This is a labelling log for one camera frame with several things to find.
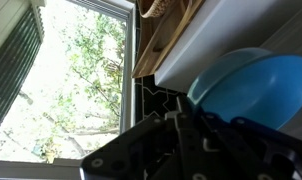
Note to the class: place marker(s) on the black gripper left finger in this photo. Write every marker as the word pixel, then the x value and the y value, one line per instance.
pixel 164 146

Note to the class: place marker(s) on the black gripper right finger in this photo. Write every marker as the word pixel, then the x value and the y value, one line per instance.
pixel 257 153

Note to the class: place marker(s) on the blue plastic bowl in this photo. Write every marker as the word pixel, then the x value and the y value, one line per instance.
pixel 257 90

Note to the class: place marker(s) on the wooden serving tray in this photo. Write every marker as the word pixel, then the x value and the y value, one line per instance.
pixel 164 40

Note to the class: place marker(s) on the white microwave oven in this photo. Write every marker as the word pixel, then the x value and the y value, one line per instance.
pixel 207 43

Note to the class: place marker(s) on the woven basket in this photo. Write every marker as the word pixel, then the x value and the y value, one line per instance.
pixel 154 8

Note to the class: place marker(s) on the window with white frame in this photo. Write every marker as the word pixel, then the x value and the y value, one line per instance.
pixel 127 66

